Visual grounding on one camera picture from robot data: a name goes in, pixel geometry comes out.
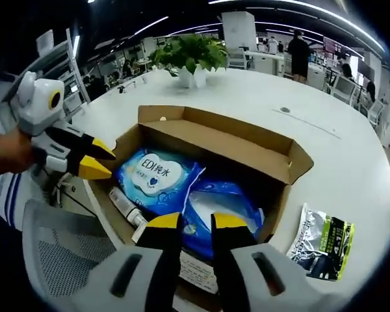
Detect silver green foil pouch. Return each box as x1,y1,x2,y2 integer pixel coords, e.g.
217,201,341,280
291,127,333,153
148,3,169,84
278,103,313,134
286,203,356,281

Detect dark monitor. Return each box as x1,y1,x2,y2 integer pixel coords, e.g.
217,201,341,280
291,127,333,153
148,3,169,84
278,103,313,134
357,60,373,77

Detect blue plastic soft packet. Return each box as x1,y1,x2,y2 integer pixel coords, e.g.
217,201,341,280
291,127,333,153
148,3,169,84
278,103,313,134
181,164,266,259

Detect white metal shelf rack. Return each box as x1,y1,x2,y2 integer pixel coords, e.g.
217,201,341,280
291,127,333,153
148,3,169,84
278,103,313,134
35,28,92,110

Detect brown cardboard shoe box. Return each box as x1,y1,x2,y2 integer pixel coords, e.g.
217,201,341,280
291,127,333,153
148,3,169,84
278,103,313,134
89,104,315,312

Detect grey mesh office chair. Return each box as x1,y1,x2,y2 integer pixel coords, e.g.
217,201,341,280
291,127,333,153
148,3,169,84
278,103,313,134
21,198,124,312

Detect white ceiling light strip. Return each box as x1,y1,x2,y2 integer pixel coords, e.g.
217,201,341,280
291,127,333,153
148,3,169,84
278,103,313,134
209,0,386,53

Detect white office chair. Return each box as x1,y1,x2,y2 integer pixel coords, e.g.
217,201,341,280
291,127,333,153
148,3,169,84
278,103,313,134
331,75,357,105
367,99,386,127
229,48,248,70

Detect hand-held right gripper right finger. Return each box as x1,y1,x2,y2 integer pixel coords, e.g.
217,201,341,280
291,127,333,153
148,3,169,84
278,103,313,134
210,212,319,312

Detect blue wet wipes soft item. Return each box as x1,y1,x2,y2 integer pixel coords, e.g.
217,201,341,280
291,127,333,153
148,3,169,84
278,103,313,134
114,148,206,217

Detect small white carton box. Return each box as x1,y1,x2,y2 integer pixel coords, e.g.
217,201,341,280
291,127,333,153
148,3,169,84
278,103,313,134
131,225,219,295

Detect purple wall screen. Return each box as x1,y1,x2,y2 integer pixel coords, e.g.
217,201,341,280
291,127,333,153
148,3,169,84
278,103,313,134
323,36,345,55

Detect blue white printed board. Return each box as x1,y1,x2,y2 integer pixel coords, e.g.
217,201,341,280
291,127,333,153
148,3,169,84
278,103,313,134
0,172,23,231

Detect white tube with cap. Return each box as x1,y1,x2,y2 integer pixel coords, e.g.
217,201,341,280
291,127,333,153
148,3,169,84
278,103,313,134
109,188,149,230

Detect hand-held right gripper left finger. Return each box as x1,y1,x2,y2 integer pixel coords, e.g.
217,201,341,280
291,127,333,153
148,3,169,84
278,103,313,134
71,212,184,312

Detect person's left hand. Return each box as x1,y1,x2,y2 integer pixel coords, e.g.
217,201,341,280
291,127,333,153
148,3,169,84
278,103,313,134
0,129,36,179

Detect green potted plant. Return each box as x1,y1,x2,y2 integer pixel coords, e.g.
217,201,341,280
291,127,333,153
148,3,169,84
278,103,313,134
148,33,229,89

